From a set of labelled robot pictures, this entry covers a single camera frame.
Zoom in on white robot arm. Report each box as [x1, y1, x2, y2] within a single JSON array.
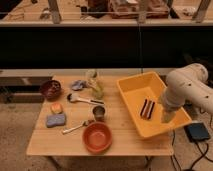
[[159, 63, 213, 123]]

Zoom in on orange bowl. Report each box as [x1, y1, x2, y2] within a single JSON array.
[[82, 122, 112, 154]]

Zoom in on dark purple bowl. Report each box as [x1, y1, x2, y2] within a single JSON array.
[[39, 80, 61, 100]]

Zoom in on dark striped block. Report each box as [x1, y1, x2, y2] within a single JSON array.
[[140, 99, 155, 120]]

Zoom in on black box on floor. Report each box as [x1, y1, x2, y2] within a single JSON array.
[[184, 123, 211, 142]]

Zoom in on yellow plastic bin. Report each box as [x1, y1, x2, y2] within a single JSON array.
[[117, 72, 192, 139]]

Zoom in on small metal cup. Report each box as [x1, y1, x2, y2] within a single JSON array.
[[92, 106, 105, 121]]

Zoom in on metal spoon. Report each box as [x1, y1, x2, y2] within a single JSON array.
[[62, 120, 95, 135]]

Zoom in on wooden table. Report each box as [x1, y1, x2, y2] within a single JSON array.
[[27, 76, 174, 156]]

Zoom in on blue crumpled cloth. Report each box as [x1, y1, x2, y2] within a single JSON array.
[[71, 80, 87, 91]]

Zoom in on orange yellow toy fruit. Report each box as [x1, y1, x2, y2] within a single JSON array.
[[50, 103, 63, 114]]

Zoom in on blue sponge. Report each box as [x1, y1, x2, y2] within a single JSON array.
[[46, 114, 66, 128]]

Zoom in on black cable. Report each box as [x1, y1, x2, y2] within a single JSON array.
[[170, 129, 213, 171]]

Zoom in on light handled spatula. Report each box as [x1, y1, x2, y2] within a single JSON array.
[[67, 93, 104, 105]]

